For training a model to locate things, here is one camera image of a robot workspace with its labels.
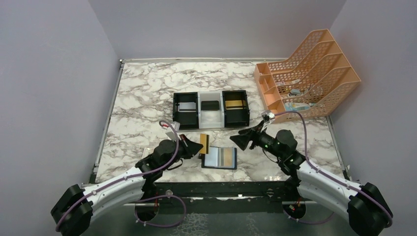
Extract gold VIP card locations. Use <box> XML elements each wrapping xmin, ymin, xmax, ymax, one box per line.
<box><xmin>200</xmin><ymin>133</ymin><xmax>209</xmax><ymax>155</ymax></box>

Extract black leather card holder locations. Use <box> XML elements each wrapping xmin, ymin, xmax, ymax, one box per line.
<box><xmin>200</xmin><ymin>147</ymin><xmax>238</xmax><ymax>170</ymax></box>

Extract black white three-compartment tray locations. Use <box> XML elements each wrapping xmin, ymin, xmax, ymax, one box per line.
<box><xmin>172</xmin><ymin>90</ymin><xmax>250</xmax><ymax>130</ymax></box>

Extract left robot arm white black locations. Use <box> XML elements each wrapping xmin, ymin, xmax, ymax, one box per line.
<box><xmin>51</xmin><ymin>134</ymin><xmax>204</xmax><ymax>236</ymax></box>

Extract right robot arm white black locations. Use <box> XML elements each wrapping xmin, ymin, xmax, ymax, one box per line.
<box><xmin>230</xmin><ymin>123</ymin><xmax>393</xmax><ymax>236</ymax></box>

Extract silver card in tray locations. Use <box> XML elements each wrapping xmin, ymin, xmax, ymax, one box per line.
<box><xmin>177</xmin><ymin>102</ymin><xmax>197</xmax><ymax>113</ymax></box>

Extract black card in tray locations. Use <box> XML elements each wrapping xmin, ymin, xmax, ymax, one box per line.
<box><xmin>201</xmin><ymin>100</ymin><xmax>220</xmax><ymax>111</ymax></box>

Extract items inside file rack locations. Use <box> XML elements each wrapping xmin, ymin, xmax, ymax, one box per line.
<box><xmin>277</xmin><ymin>79</ymin><xmax>319</xmax><ymax>108</ymax></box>

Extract orange plastic file rack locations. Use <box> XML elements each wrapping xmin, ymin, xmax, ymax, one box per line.
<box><xmin>254</xmin><ymin>29</ymin><xmax>361</xmax><ymax>122</ymax></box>

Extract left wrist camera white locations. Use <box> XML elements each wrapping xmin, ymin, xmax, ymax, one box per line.
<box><xmin>164</xmin><ymin>121</ymin><xmax>180</xmax><ymax>142</ymax></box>

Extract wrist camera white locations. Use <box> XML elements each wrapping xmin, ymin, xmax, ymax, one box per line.
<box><xmin>164</xmin><ymin>121</ymin><xmax>180</xmax><ymax>142</ymax></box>
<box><xmin>261</xmin><ymin>110</ymin><xmax>276</xmax><ymax>124</ymax></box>

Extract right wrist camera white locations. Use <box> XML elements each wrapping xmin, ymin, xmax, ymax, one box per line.
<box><xmin>261</xmin><ymin>110</ymin><xmax>276</xmax><ymax>124</ymax></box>

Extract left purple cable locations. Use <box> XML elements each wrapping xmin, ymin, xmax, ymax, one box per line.
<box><xmin>55</xmin><ymin>120</ymin><xmax>187</xmax><ymax>233</ymax></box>

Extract purple cable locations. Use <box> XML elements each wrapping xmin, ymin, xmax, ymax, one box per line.
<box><xmin>55</xmin><ymin>120</ymin><xmax>187</xmax><ymax>233</ymax></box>
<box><xmin>267</xmin><ymin>111</ymin><xmax>393</xmax><ymax>229</ymax></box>

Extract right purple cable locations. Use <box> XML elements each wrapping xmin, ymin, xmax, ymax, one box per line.
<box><xmin>267</xmin><ymin>111</ymin><xmax>393</xmax><ymax>229</ymax></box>

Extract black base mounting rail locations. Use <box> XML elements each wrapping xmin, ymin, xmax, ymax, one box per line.
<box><xmin>123</xmin><ymin>181</ymin><xmax>317</xmax><ymax>215</ymax></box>

